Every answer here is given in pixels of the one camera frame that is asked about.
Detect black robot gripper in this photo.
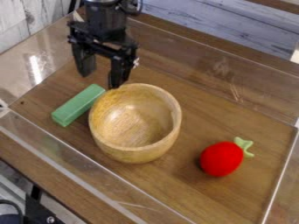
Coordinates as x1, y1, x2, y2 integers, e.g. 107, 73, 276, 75
68, 3, 140, 88

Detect green rectangular block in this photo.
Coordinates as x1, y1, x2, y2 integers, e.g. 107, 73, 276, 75
50, 84, 105, 127

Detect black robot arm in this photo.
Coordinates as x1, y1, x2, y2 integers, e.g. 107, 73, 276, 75
68, 0, 143, 88

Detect brown wooden bowl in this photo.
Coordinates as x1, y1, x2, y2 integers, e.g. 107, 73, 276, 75
88, 83, 183, 164

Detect red felt strawberry toy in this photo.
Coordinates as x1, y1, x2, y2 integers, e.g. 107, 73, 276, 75
199, 136, 255, 177

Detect clear acrylic tray wall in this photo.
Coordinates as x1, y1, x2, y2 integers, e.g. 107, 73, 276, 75
0, 17, 299, 224

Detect black cable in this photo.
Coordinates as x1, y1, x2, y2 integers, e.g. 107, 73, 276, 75
0, 199, 25, 224

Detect black metal table bracket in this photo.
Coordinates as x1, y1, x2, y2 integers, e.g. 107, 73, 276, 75
24, 185, 65, 224

